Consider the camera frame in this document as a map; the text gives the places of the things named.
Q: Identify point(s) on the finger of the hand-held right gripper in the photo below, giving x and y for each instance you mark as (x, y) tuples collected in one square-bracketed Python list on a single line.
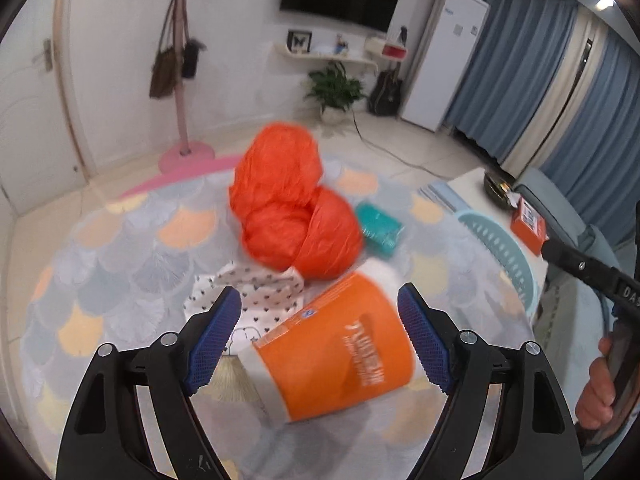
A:
[(575, 262)]

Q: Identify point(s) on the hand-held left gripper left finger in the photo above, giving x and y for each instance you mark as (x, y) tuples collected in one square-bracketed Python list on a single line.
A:
[(212, 345)]

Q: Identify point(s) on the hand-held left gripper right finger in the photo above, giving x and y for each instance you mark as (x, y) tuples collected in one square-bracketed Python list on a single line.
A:
[(425, 340)]

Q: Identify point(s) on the large orange paper cup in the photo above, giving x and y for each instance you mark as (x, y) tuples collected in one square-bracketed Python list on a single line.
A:
[(340, 350)]

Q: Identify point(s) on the orange plastic bag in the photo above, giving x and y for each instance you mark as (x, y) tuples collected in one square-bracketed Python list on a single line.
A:
[(280, 185)]

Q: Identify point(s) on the person's right hand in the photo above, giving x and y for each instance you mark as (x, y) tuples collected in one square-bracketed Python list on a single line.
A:
[(595, 390)]

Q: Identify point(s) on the grey blue sofa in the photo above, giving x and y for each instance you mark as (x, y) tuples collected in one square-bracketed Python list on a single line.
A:
[(565, 210)]

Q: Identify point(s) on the orange cardboard box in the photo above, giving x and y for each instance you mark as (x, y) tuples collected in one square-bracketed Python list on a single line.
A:
[(527, 225)]

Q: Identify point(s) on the white heart-printed bag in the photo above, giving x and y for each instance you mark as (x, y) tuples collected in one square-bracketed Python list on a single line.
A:
[(260, 295)]

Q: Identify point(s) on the dark bowl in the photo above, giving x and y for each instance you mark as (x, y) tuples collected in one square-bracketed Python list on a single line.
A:
[(500, 190)]

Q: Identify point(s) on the blue curtain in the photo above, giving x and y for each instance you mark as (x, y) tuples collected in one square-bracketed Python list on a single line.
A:
[(515, 60), (600, 150)]

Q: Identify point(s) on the teal packet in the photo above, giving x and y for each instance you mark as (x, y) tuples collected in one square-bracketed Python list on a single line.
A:
[(380, 225)]

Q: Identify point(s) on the white coffee table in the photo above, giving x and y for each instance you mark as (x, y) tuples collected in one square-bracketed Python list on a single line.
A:
[(465, 185)]

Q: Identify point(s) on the cream sheer curtain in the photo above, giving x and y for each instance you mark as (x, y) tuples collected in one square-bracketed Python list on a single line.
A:
[(560, 110)]

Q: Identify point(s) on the pink coat rack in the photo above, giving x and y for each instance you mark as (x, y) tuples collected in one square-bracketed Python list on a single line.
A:
[(181, 110)]

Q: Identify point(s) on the white standing air conditioner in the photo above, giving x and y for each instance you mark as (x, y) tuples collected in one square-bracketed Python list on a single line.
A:
[(445, 60)]

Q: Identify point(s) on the black guitar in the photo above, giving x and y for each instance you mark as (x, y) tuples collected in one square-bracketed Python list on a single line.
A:
[(385, 95)]

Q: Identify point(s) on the ceiling spotlight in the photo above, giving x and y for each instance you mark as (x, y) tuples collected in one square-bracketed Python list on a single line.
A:
[(605, 3)]

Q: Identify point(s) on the green potted plant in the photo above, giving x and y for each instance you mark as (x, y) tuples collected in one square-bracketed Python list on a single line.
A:
[(332, 90)]

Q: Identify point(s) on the brown tote bag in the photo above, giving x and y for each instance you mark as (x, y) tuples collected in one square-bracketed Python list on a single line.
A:
[(162, 75)]

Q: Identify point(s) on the red and white drawer box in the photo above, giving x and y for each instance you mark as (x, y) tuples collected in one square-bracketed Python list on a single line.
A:
[(387, 49)]

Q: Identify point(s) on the black flask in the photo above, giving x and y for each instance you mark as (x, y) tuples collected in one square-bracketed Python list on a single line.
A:
[(403, 35)]

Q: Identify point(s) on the small black bag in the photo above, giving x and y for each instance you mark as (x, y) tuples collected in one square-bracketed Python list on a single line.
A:
[(190, 60)]

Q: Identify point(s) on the white door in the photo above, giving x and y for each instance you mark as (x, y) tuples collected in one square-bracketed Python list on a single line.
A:
[(30, 110)]

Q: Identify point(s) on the white floating shelf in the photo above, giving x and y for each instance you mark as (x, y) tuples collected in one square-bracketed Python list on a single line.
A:
[(320, 57)]

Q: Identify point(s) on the pen holder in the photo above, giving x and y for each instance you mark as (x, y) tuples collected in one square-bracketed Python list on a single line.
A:
[(341, 45)]

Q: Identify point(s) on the framed butterfly picture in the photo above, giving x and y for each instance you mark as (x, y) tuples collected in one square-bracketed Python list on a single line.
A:
[(299, 41)]

